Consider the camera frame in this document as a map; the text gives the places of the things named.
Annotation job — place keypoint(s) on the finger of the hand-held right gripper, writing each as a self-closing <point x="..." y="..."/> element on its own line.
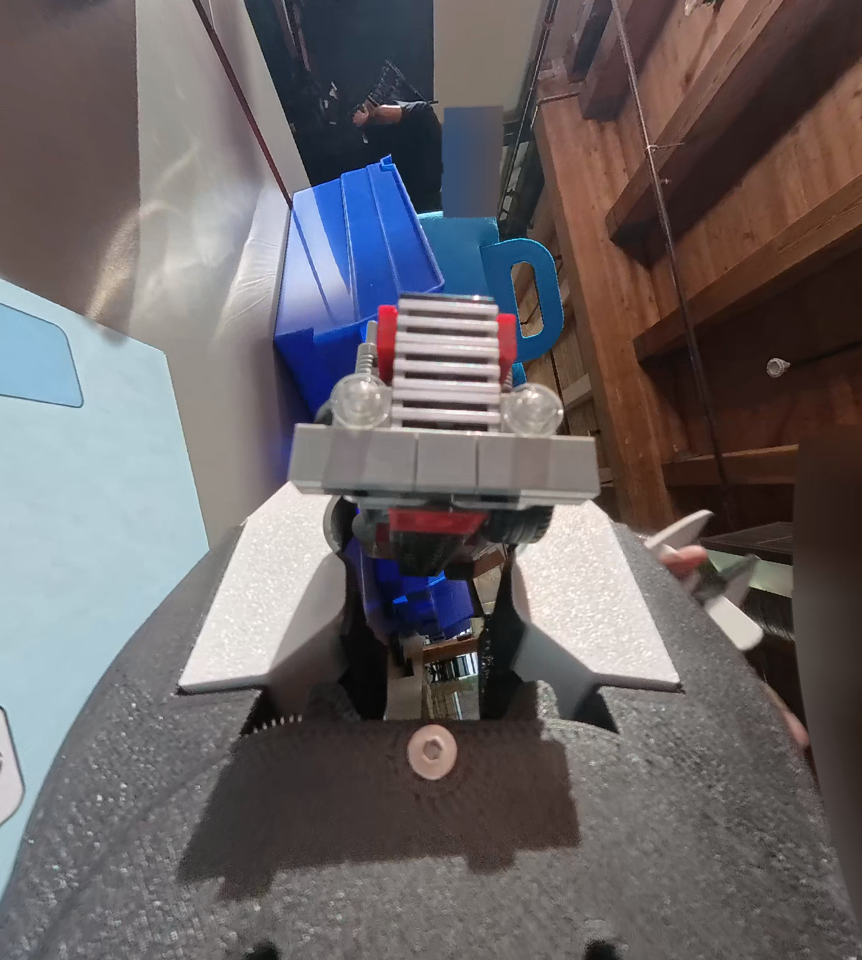
<point x="738" y="626"/>
<point x="678" y="534"/>

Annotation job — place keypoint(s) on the person's right hand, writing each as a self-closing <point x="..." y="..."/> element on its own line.
<point x="687" y="560"/>

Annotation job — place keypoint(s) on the black flat panel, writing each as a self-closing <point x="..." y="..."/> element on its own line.
<point x="761" y="536"/>

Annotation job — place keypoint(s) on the blue plastic bin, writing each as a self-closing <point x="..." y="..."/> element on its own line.
<point x="341" y="255"/>

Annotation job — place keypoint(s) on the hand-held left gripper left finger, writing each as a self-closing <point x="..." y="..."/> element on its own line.
<point x="266" y="600"/>

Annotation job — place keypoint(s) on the black metal pipe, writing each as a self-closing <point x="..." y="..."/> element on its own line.
<point x="532" y="97"/>

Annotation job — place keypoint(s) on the grey red toy brick truck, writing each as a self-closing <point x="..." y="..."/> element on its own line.
<point x="438" y="457"/>

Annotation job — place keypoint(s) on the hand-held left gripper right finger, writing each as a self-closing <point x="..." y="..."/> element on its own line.
<point x="588" y="607"/>

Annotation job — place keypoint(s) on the light blue instruction booklet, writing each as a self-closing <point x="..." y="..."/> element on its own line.
<point x="63" y="525"/>

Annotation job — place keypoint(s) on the wooden shelf unit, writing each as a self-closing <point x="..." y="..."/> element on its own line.
<point x="738" y="187"/>

